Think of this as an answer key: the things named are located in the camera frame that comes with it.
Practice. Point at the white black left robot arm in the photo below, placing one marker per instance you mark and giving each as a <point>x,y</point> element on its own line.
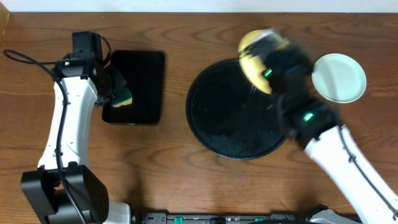
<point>63,189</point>

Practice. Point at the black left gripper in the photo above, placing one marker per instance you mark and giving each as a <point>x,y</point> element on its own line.
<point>112,86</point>

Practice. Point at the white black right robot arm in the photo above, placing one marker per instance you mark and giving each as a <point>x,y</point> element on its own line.
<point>318,130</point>

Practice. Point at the black round serving tray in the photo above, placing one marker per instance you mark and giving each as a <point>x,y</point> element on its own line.
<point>230,116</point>

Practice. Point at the mint green plate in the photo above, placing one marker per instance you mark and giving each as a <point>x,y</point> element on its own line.
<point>339,78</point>

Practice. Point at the green yellow sponge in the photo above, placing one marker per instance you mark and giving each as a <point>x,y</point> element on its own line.
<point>122,98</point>

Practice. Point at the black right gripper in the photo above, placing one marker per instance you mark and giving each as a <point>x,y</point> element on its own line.
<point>306,59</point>

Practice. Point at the black rectangular water tray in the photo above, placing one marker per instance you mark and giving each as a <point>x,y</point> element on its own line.
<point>143,71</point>

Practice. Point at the yellow plate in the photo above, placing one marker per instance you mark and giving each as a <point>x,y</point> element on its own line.
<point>253,48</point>

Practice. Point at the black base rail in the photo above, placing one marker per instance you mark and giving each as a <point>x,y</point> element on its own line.
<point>323,217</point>

